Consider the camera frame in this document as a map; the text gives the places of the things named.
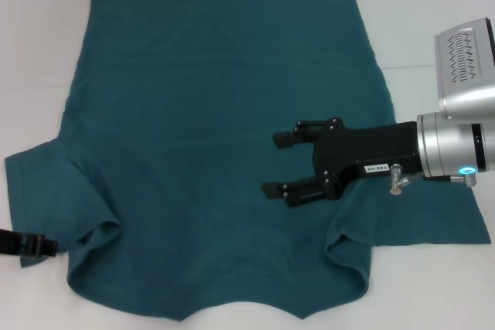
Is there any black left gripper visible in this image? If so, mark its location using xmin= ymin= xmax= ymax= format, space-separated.
xmin=0 ymin=229 xmax=59 ymax=258

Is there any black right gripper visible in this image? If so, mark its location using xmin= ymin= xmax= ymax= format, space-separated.
xmin=261 ymin=117 xmax=425 ymax=209

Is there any teal blue t-shirt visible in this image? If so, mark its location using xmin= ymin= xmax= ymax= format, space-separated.
xmin=4 ymin=0 xmax=489 ymax=302

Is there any silver plug with thin cable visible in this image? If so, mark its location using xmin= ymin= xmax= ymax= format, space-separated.
xmin=389 ymin=163 xmax=425 ymax=195

